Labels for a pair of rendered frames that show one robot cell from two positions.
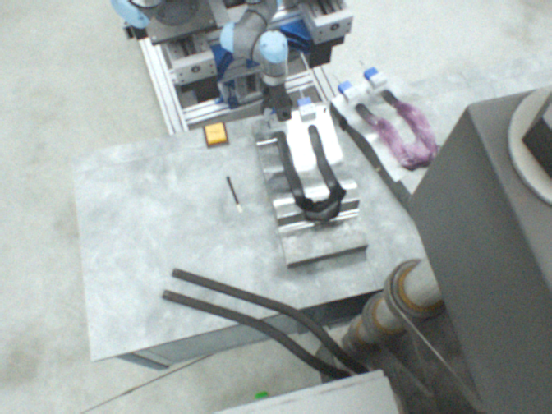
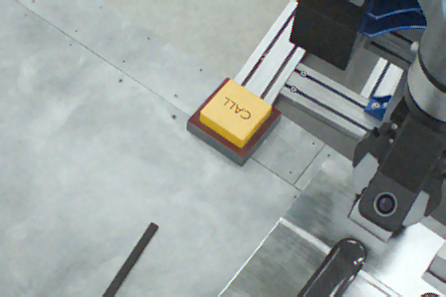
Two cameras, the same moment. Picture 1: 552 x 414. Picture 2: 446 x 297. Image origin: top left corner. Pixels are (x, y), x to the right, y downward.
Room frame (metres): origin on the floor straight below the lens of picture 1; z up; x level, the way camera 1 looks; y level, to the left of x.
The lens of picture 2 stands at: (0.43, -0.16, 1.73)
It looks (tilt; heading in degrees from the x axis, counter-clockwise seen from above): 60 degrees down; 39
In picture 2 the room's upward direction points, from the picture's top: 10 degrees clockwise
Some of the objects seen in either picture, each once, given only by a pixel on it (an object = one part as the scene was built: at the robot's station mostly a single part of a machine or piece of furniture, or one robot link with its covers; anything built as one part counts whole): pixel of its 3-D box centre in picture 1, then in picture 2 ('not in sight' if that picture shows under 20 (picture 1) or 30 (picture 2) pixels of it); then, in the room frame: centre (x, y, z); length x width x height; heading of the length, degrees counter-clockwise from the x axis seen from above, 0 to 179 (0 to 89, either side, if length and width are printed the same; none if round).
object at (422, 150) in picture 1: (405, 130); not in sight; (0.84, -0.43, 0.90); 0.26 x 0.18 x 0.08; 29
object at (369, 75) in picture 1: (370, 73); not in sight; (1.10, -0.34, 0.86); 0.13 x 0.05 x 0.05; 29
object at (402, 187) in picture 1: (404, 136); not in sight; (0.84, -0.44, 0.86); 0.50 x 0.26 x 0.11; 29
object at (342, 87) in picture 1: (343, 86); not in sight; (1.04, -0.25, 0.86); 0.13 x 0.05 x 0.05; 29
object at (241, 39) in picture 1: (244, 36); not in sight; (0.98, 0.08, 1.20); 0.11 x 0.11 x 0.08; 62
